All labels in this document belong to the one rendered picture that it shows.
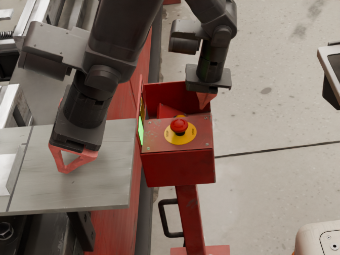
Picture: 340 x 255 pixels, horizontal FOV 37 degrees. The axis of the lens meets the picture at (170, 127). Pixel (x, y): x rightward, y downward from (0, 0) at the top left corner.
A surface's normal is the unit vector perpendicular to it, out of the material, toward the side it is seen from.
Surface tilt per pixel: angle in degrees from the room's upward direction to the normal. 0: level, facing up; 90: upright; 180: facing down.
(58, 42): 35
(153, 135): 0
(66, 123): 29
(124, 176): 0
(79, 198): 0
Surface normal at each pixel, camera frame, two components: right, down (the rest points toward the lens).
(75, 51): 0.33, -0.27
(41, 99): -0.12, -0.71
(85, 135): 0.37, -0.66
